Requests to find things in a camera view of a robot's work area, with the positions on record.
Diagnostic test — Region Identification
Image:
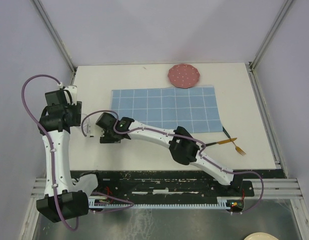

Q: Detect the blue checked cloth placemat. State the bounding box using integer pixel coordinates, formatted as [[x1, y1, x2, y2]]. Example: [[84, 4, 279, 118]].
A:
[[111, 85, 223, 134]]

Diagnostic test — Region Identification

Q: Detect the green handled gold fork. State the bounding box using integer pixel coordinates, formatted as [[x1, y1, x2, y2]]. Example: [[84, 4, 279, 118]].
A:
[[222, 127, 246, 156]]

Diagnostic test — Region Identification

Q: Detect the clear plastic cup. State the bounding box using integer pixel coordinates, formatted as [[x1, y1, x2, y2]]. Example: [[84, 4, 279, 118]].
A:
[[80, 113, 94, 138]]

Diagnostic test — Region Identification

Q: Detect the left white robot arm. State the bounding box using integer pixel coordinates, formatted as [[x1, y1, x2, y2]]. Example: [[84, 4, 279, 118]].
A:
[[36, 85, 105, 223]]

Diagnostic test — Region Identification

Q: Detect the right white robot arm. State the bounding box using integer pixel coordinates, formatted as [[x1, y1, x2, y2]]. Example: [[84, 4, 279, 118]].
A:
[[96, 112, 242, 196]]

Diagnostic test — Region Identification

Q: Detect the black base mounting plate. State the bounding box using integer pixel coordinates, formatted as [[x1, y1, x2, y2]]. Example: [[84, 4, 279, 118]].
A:
[[69, 169, 255, 201]]

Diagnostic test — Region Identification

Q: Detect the pink dotted plate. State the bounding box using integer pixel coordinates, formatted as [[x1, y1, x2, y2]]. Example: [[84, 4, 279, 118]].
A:
[[167, 63, 201, 89]]

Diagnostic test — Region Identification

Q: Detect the cream plate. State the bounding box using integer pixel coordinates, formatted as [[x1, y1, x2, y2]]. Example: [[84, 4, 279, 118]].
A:
[[244, 232, 279, 240]]

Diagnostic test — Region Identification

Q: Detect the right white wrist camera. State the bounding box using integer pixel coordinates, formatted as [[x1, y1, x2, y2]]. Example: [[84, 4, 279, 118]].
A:
[[86, 124, 105, 138]]

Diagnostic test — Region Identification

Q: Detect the left aluminium frame post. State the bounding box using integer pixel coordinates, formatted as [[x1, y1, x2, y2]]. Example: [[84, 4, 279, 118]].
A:
[[30, 0, 77, 73]]

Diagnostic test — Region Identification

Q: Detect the aluminium frame post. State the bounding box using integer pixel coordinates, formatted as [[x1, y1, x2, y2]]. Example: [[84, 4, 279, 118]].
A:
[[30, 0, 77, 73], [249, 0, 296, 70]]

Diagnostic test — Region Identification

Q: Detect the green handled gold knife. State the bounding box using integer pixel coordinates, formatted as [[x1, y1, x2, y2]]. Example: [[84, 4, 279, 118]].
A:
[[205, 137, 237, 147]]

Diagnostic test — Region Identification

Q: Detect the light blue cable duct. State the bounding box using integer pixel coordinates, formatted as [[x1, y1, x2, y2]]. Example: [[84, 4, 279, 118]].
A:
[[88, 196, 230, 210]]

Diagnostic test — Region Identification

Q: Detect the right aluminium frame post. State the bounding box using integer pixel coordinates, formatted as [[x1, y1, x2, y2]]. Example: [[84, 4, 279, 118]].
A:
[[249, 0, 296, 70]]

